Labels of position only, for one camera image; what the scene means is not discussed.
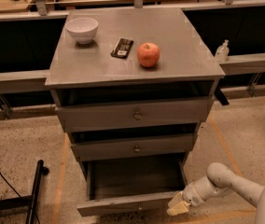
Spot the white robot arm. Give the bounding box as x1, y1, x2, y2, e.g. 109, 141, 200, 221
167, 162, 265, 224

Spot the black metal stand base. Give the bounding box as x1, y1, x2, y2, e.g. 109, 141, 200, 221
0, 159, 50, 224

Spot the grey drawer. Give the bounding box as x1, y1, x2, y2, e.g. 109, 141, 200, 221
57, 97, 213, 133
71, 133, 197, 161
77, 153, 187, 217

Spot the black snack bar wrapper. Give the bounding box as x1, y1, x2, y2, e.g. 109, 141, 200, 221
111, 37, 133, 59

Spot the black floor cable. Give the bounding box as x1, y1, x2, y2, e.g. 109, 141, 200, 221
0, 149, 22, 198

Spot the grey wooden drawer cabinet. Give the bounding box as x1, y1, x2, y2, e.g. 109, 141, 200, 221
44, 7, 226, 185

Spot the red apple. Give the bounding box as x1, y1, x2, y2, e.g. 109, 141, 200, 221
137, 43, 160, 68

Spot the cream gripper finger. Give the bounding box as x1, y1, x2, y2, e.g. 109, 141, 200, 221
168, 191, 183, 208
167, 202, 189, 216

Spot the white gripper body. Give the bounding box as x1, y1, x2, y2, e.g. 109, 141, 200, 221
182, 176, 223, 206

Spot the clear sanitizer pump bottle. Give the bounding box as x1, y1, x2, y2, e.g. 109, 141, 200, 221
215, 40, 230, 63

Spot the white ceramic bowl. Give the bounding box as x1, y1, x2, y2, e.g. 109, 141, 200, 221
65, 18, 98, 44

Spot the grey metal railing beam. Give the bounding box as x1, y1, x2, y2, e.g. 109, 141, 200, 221
0, 53, 265, 94

